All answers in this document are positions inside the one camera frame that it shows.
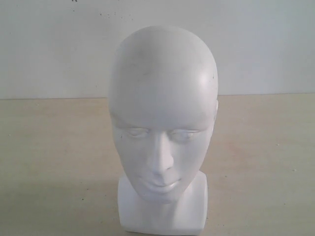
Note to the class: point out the white mannequin head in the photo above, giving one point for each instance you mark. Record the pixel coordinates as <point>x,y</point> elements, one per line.
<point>163,103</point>

